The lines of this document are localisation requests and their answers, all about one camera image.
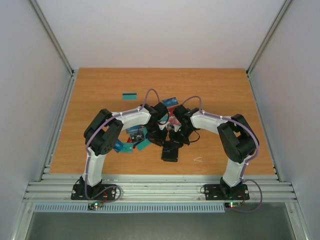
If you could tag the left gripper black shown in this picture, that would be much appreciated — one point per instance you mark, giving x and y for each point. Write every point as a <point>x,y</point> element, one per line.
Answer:
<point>158,140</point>

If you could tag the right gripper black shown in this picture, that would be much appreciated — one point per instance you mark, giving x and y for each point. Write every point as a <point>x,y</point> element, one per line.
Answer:
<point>179,137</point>

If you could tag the black leather card holder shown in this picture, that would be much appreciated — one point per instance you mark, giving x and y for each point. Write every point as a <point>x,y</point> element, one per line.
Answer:
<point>170,151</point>

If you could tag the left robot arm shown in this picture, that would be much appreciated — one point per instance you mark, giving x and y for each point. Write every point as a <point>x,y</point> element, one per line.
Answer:
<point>103,132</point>

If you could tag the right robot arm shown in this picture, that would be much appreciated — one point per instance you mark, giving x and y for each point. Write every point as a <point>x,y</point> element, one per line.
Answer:
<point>239,142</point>

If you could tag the black VIP card centre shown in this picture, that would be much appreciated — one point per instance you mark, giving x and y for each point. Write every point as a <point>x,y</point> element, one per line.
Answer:
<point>137,137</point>

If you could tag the blue card striped left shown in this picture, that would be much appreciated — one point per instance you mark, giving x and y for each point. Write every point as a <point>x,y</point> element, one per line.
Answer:
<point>132,129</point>

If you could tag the blue card top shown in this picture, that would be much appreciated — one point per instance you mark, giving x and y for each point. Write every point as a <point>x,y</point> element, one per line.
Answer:
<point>170,101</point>

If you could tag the teal card small lower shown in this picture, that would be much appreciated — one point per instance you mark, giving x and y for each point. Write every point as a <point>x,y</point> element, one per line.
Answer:
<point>127,147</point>

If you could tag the blue card lower left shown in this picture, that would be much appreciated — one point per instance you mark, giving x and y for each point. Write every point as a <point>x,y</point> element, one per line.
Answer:
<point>118,146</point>

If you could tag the teal card magnetic stripe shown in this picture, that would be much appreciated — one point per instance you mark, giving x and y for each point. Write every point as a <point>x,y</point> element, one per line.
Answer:
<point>128,96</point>

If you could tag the right circuit board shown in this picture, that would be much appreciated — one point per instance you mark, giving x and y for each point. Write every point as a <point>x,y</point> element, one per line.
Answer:
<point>232,205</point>

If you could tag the circuit board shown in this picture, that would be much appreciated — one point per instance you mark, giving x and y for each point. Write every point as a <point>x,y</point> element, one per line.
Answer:
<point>232,205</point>
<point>96,205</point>

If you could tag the left circuit board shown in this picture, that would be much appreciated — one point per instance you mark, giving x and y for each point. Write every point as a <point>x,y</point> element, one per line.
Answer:
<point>96,205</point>

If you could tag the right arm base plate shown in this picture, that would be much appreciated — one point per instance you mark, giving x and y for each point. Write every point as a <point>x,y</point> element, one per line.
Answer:
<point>217,192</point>

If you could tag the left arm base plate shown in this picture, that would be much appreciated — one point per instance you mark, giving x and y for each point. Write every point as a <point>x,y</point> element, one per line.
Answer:
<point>98,193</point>

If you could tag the aluminium rail frame front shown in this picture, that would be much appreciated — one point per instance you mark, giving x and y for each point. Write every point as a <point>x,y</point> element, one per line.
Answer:
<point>143,188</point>

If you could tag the grey slotted cable duct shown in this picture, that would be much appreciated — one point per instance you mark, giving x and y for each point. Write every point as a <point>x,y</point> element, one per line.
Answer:
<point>130,208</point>

